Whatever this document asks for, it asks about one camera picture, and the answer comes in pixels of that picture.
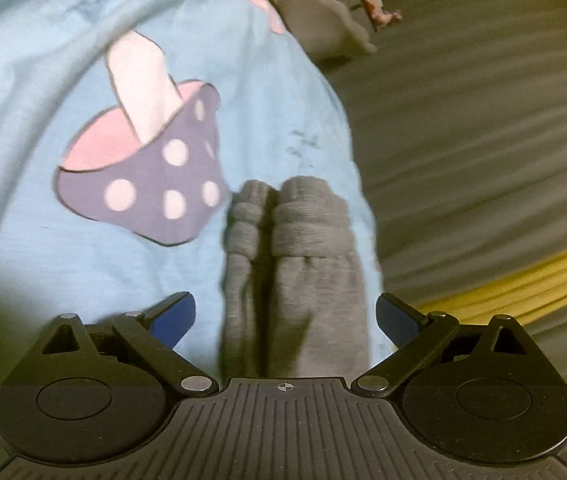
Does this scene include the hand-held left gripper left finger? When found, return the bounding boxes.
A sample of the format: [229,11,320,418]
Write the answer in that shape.
[26,291,220,396]

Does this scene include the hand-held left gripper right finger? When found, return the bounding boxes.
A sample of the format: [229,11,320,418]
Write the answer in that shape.
[351,292,539,397]

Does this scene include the grey ribbed sock pair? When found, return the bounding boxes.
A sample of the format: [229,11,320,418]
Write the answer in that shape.
[219,176,385,379]

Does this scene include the yellow curtain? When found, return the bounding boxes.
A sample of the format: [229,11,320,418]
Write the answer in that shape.
[413,232,567,330]

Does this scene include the blue mushroom print bedsheet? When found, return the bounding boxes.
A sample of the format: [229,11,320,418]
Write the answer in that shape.
[0,0,385,397]

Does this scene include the grey plush toy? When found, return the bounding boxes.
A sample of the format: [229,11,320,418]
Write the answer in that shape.
[266,0,379,64]

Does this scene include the small colourful toy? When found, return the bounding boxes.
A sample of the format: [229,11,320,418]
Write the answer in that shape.
[361,0,403,32]

